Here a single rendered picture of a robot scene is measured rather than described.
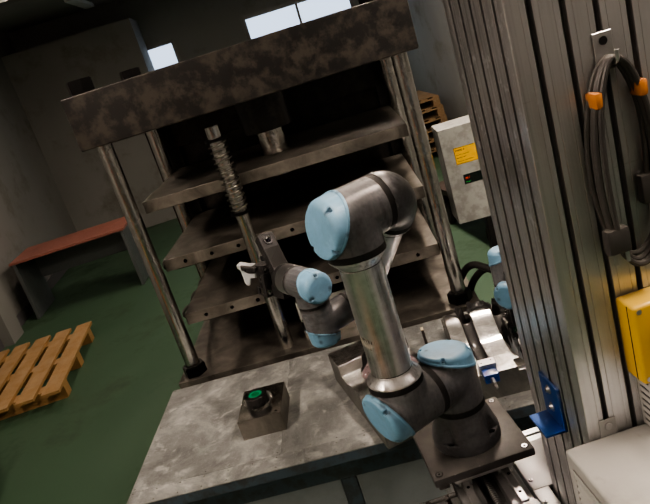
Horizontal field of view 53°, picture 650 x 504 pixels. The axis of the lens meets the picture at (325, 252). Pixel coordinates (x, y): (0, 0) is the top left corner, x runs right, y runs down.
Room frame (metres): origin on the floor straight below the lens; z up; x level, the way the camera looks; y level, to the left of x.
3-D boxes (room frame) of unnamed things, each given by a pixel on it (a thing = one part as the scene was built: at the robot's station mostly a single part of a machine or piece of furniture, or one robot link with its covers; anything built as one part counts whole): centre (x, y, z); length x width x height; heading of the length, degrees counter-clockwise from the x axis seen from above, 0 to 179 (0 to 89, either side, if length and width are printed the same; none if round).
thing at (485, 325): (1.96, -0.44, 0.87); 0.50 x 0.26 x 0.14; 175
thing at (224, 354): (2.89, 0.07, 0.76); 1.30 x 0.84 x 0.06; 85
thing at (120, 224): (7.23, 2.61, 0.34); 1.26 x 0.65 x 0.67; 92
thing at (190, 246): (2.94, 0.07, 1.27); 1.10 x 0.74 x 0.05; 85
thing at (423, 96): (9.06, -1.66, 0.39); 1.12 x 0.76 x 0.79; 2
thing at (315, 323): (1.44, 0.05, 1.33); 0.11 x 0.08 x 0.11; 118
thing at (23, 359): (5.13, 2.68, 0.06); 1.41 x 0.98 x 0.13; 2
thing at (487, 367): (1.69, -0.36, 0.89); 0.13 x 0.05 x 0.05; 175
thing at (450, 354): (1.26, -0.17, 1.20); 0.13 x 0.12 x 0.14; 118
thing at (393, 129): (2.95, 0.06, 1.52); 1.10 x 0.70 x 0.05; 85
